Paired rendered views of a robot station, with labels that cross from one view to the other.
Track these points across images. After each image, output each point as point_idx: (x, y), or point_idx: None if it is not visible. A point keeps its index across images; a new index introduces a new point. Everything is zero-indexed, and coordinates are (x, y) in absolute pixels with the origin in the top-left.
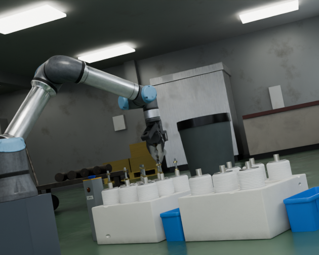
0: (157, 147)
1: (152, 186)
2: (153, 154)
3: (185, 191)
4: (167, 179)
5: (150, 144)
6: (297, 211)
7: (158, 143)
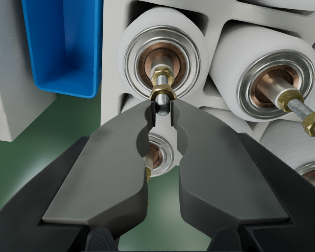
0: (134, 172)
1: None
2: (205, 126)
3: (102, 83)
4: (124, 52)
5: (258, 242)
6: None
7: (76, 230)
